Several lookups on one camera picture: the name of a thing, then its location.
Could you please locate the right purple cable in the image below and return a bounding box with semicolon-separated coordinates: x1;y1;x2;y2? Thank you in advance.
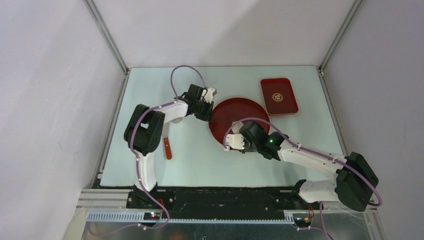
222;117;384;239

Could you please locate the aluminium frame front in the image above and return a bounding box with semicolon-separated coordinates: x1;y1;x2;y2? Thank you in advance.
76;188;379;223

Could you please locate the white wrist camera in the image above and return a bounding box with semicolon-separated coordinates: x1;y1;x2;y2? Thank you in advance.
201;87;217;103
223;133;245;151

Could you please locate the purple cable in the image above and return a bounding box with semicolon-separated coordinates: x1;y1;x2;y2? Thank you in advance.
222;117;384;239
128;64;208;231

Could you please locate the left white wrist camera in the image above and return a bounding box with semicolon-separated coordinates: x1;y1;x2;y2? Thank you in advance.
201;87;217;103

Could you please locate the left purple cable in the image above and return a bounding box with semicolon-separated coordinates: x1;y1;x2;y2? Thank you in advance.
128;64;208;231

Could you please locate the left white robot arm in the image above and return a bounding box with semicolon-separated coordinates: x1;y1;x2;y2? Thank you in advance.
123;84;217;208

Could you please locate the metal scraper red handle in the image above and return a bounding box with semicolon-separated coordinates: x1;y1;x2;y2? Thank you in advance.
161;122;173;160

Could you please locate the rectangular red tray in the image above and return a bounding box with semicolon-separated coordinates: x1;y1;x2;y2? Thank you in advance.
260;77;299;116

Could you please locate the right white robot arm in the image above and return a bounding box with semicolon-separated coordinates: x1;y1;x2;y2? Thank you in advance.
226;120;379;212

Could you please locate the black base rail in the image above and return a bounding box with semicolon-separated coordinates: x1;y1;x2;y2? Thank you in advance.
126;186;319;221

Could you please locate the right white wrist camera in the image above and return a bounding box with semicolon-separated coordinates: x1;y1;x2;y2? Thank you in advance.
223;133;245;151

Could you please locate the white dough ball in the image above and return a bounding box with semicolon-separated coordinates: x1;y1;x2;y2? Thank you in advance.
231;122;244;134

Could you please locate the round red plate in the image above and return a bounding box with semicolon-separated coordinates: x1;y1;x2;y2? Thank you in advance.
208;97;270;144

